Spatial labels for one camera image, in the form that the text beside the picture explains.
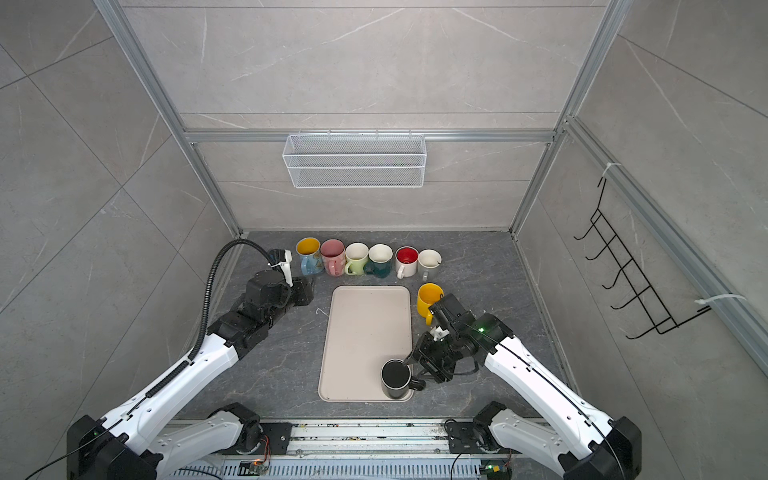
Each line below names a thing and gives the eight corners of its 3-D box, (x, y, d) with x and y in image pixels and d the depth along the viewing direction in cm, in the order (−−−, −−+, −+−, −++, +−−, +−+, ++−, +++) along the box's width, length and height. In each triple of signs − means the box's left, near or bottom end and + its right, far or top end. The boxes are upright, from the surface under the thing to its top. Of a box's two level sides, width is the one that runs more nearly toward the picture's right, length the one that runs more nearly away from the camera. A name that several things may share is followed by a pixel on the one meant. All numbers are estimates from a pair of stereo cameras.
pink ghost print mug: (323, 284, 105) (316, 264, 96) (327, 258, 113) (322, 238, 104) (345, 284, 105) (341, 265, 96) (348, 258, 113) (345, 238, 104)
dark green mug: (367, 277, 107) (365, 259, 99) (371, 261, 112) (369, 242, 104) (389, 280, 107) (389, 262, 98) (392, 263, 112) (392, 244, 103)
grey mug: (419, 290, 104) (421, 274, 96) (417, 264, 111) (419, 248, 104) (440, 290, 104) (444, 274, 97) (437, 264, 111) (441, 248, 104)
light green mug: (346, 282, 106) (343, 264, 98) (349, 260, 112) (346, 242, 104) (367, 282, 106) (366, 265, 98) (369, 260, 112) (367, 242, 104)
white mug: (395, 282, 107) (396, 269, 100) (395, 259, 113) (395, 245, 107) (417, 282, 107) (419, 269, 100) (416, 259, 114) (417, 245, 107)
